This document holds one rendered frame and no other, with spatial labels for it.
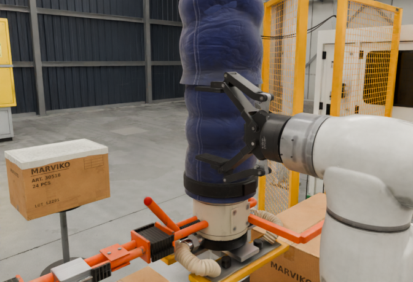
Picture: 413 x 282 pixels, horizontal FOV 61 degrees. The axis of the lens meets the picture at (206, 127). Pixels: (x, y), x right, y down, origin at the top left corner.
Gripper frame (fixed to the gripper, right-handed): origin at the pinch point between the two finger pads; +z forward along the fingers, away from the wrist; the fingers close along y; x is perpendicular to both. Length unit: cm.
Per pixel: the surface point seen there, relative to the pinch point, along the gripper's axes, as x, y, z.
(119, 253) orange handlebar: -8.8, 33.3, 20.5
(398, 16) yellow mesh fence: 286, -48, 67
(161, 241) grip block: 1.0, 32.4, 17.2
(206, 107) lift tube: 17.1, 0.3, 17.8
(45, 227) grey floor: 56, 154, 301
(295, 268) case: 65, 68, 18
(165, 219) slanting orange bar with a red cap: 5.1, 29.1, 21.0
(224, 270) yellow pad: 18.0, 45.2, 11.4
